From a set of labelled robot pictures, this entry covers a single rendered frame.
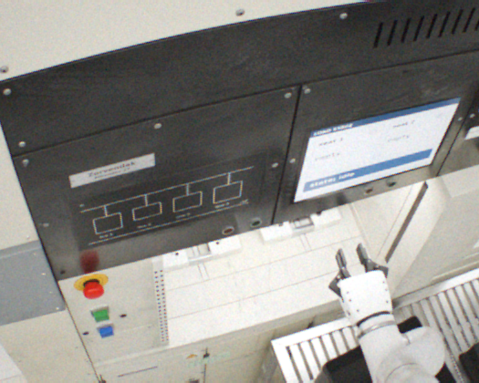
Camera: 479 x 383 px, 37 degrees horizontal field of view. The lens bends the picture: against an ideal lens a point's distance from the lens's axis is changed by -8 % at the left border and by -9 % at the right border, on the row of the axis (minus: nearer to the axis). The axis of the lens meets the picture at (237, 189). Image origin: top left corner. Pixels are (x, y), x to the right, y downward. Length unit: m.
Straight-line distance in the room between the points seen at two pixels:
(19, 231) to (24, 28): 0.43
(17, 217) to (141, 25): 0.40
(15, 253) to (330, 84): 0.55
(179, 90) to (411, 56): 0.34
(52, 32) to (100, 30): 0.06
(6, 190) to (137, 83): 0.25
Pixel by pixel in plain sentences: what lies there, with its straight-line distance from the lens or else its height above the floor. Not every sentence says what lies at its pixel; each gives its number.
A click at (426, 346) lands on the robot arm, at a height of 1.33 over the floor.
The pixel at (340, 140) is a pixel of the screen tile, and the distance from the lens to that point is 1.19.
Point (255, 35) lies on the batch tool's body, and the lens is 0.91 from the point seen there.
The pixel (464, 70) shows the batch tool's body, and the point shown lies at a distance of 1.18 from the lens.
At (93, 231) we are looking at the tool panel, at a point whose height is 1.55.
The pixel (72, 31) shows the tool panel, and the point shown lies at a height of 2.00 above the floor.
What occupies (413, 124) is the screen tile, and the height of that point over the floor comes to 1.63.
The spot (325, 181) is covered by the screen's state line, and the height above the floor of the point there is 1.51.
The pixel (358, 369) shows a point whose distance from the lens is 1.95.
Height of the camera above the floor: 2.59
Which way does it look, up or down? 59 degrees down
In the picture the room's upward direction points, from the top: 7 degrees clockwise
